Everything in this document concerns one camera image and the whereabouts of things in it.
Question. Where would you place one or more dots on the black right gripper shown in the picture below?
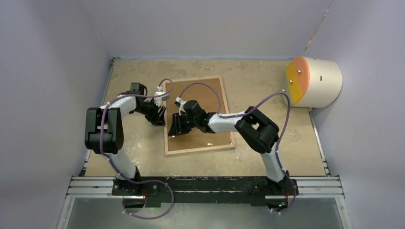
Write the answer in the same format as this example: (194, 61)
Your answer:
(177, 128)

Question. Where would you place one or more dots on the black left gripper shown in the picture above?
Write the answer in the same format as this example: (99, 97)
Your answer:
(157, 118)

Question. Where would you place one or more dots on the brown backing board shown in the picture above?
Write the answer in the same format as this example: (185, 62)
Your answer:
(191, 104)

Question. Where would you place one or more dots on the wooden picture frame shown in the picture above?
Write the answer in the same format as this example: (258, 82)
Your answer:
(210, 94)

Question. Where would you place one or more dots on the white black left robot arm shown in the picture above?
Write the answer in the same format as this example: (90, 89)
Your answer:
(104, 133)

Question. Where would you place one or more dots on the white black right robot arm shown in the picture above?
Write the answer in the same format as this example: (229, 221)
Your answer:
(258, 131)

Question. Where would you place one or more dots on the white cylinder orange disc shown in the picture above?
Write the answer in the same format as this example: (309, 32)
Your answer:
(311, 83)

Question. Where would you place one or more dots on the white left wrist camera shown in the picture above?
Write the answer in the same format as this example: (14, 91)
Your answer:
(160, 96)

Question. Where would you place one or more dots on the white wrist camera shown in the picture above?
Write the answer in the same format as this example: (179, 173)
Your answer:
(160, 96)
(180, 104)

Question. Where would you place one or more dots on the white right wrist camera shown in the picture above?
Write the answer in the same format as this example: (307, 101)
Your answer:
(180, 104)

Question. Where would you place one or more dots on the black aluminium mounting rail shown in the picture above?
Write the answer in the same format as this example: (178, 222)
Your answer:
(256, 191)

